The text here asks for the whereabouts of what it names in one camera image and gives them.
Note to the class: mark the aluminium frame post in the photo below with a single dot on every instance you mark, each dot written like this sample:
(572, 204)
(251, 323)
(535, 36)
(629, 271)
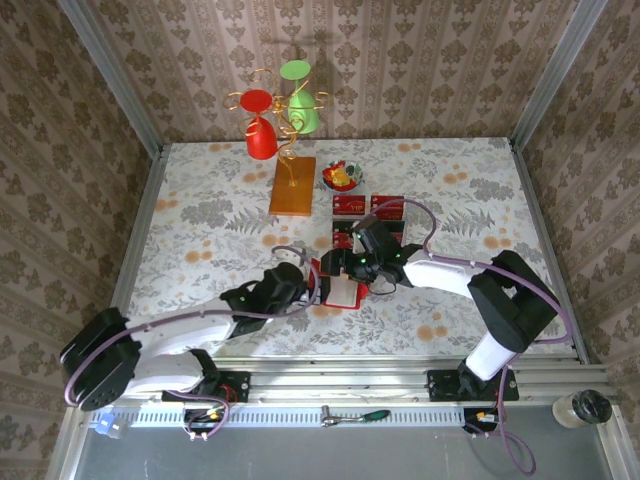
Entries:
(113, 75)
(556, 75)

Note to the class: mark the red VIP credit card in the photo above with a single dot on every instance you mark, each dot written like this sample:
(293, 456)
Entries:
(350, 206)

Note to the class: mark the leaf patterned ceramic bowl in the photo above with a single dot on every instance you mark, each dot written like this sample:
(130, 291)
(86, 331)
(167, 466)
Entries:
(357, 172)

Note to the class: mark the blue white plastic connector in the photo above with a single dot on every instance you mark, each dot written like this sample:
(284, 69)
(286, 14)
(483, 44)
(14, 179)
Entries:
(107, 425)

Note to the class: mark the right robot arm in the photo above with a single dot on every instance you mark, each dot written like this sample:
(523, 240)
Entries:
(440, 275)

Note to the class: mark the black wiring junction board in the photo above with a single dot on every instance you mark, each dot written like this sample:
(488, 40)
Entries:
(482, 417)
(205, 417)

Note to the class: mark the red candy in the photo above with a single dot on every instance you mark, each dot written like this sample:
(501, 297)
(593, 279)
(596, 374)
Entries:
(329, 173)

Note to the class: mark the aluminium extrusion rail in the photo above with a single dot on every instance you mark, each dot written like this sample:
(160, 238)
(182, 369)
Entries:
(350, 385)

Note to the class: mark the red card holder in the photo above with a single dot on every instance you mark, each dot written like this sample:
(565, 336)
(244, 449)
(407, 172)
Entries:
(345, 295)

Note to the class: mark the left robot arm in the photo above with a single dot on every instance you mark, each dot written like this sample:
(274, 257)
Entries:
(180, 332)

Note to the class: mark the red wine glass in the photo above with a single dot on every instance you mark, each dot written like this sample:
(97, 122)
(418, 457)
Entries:
(261, 142)

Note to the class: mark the aluminium side rail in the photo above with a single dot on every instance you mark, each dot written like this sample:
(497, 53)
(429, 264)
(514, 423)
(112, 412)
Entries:
(543, 225)
(141, 225)

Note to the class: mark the yellow candy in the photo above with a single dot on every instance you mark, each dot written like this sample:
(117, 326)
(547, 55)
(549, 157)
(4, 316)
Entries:
(341, 177)

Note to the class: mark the floral print tablecloth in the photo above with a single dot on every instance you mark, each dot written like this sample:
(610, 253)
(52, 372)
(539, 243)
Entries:
(200, 225)

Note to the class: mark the green wine glass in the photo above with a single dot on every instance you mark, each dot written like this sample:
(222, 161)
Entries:
(302, 107)

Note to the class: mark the clear cup black lid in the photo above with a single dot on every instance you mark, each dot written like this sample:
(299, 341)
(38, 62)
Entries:
(592, 406)

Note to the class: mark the black credit card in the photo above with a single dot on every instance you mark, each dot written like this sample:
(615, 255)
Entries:
(342, 226)
(398, 232)

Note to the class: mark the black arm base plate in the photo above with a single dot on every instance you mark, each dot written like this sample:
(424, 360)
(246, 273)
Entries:
(442, 385)
(240, 385)

